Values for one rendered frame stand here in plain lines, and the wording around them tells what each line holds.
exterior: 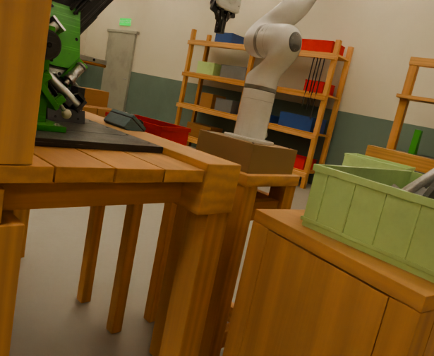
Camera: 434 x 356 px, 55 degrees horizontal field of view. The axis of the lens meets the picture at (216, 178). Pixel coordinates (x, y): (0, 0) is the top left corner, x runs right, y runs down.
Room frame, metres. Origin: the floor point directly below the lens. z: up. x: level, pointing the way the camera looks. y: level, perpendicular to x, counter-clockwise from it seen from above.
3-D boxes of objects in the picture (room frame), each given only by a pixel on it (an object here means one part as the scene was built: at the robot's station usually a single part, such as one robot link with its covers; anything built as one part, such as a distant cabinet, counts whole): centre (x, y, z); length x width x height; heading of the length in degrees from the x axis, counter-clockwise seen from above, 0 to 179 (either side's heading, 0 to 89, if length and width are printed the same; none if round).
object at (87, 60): (1.61, 0.71, 1.11); 0.39 x 0.16 x 0.03; 137
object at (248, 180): (1.58, -0.09, 0.83); 0.32 x 0.32 x 0.04; 48
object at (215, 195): (1.68, 0.53, 0.82); 1.50 x 0.14 x 0.15; 47
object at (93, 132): (1.48, 0.72, 0.89); 1.10 x 0.42 x 0.02; 47
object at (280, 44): (1.56, -0.11, 1.25); 0.19 x 0.12 x 0.24; 41
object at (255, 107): (1.58, -0.09, 1.04); 0.19 x 0.19 x 0.18
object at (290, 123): (7.36, -0.30, 1.10); 3.01 x 0.55 x 2.20; 51
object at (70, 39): (1.47, 0.62, 1.17); 0.13 x 0.12 x 0.20; 47
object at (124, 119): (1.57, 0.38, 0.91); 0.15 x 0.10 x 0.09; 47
